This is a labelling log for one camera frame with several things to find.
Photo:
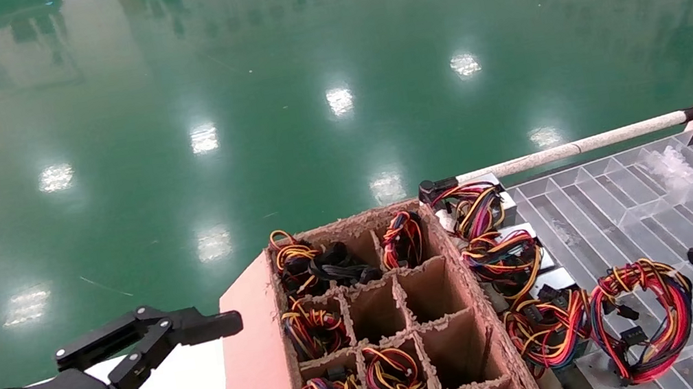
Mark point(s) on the long white frame pipe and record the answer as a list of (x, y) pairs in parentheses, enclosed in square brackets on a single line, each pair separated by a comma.
[(575, 148)]

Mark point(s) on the brown cardboard divider box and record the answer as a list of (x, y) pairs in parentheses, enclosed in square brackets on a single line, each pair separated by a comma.
[(257, 375)]

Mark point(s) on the clear plastic compartment tray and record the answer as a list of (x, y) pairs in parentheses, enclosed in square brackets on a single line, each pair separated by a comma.
[(635, 218)]

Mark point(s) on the crumpled clear plastic bag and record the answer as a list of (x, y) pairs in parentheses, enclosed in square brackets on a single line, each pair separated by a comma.
[(683, 167)]

